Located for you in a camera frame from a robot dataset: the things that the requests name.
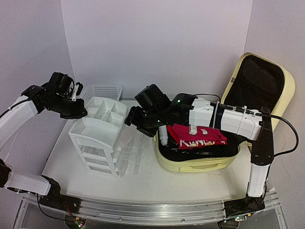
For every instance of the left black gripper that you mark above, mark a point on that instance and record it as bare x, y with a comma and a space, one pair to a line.
80, 111

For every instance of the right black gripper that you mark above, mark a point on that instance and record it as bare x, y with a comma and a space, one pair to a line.
133, 119

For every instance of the white perforated plastic basket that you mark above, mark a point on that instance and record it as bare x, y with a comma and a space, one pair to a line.
112, 91

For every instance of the white plastic drawer organizer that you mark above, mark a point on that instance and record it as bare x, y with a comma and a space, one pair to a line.
105, 144

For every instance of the white cylindrical bottle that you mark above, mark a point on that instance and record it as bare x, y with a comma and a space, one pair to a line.
163, 135

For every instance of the red t-shirt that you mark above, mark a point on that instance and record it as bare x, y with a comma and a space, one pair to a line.
205, 136

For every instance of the pale yellow hard-shell suitcase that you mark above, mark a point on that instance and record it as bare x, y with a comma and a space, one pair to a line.
257, 95

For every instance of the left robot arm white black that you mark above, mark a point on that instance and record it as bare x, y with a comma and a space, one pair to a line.
26, 135

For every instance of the white rectangular tube box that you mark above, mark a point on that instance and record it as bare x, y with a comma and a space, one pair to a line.
192, 130

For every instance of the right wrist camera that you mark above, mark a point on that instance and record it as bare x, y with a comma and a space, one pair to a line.
152, 99

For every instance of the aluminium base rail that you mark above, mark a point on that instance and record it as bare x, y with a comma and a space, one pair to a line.
161, 214

